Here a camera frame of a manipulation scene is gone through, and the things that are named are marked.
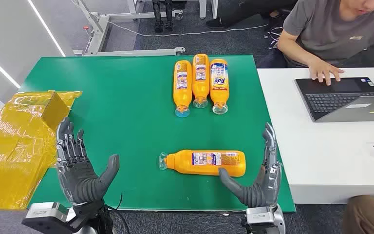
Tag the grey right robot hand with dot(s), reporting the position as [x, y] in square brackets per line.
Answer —
[264, 190]

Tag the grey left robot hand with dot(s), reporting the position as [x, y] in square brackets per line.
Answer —
[77, 181]

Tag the orange detergent bottle clear cap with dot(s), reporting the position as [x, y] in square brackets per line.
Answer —
[180, 163]
[201, 87]

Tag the person's right forearm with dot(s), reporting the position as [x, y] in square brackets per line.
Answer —
[295, 51]

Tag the orange bottle Tide label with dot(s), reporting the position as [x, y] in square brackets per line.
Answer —
[219, 95]

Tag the orange detergent bottle blue cap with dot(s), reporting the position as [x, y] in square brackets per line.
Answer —
[182, 93]

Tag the yellow film-wrapped cardboard box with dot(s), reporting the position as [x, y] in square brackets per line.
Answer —
[16, 151]

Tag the white desk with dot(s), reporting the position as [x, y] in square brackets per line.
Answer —
[329, 155]

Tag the green table mat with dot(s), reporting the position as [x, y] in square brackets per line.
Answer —
[132, 113]

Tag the person's knee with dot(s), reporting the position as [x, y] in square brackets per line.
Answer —
[367, 216]

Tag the dark grey laptop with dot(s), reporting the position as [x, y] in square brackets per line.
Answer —
[335, 100]

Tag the person's right hand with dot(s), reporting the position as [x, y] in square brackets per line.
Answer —
[322, 69]

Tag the chrome chair base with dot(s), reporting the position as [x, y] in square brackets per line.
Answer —
[272, 35]

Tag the person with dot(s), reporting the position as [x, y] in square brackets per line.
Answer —
[329, 29]

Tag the black robot legs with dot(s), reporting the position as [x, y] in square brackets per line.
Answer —
[159, 16]

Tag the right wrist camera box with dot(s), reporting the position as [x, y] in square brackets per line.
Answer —
[259, 219]

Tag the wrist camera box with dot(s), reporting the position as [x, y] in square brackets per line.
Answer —
[259, 219]
[45, 218]

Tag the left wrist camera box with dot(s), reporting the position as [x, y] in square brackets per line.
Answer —
[45, 218]

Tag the grey metal gantry frame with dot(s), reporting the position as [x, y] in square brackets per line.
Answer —
[98, 29]

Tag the white table frame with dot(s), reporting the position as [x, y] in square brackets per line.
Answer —
[203, 8]

